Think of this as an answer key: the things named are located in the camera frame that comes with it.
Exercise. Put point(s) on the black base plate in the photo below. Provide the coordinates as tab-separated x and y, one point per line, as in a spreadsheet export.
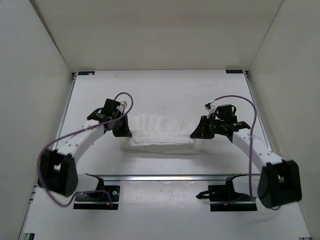
224	198
106	199

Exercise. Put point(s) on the left blue corner label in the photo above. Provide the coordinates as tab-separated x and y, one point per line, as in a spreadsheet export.
86	73

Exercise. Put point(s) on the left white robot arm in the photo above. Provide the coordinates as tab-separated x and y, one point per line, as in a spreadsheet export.
57	168

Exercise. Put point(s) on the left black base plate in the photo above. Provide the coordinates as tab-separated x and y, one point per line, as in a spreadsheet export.
106	199

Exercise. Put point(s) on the aluminium front rail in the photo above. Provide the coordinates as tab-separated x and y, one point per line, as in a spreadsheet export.
166	178

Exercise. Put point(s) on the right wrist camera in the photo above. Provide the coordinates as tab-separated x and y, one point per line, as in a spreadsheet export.
241	125

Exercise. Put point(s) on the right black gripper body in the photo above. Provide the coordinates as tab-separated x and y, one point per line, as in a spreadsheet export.
210	127

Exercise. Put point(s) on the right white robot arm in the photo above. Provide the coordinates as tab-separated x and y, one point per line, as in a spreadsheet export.
279	181

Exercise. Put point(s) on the blue corner label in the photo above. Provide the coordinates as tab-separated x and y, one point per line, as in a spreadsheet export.
86	73
234	71

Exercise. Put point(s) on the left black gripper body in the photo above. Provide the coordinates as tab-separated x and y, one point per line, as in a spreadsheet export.
120	127

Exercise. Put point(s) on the right blue corner label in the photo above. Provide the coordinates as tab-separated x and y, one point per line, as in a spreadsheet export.
234	71

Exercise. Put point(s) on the white skirt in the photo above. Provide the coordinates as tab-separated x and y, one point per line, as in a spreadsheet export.
161	134

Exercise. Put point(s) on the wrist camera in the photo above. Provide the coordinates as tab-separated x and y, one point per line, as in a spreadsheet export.
241	125
97	115

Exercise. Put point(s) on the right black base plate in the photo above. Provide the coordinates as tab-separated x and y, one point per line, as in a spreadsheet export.
224	198

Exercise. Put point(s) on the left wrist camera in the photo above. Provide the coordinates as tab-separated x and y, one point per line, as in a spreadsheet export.
97	115

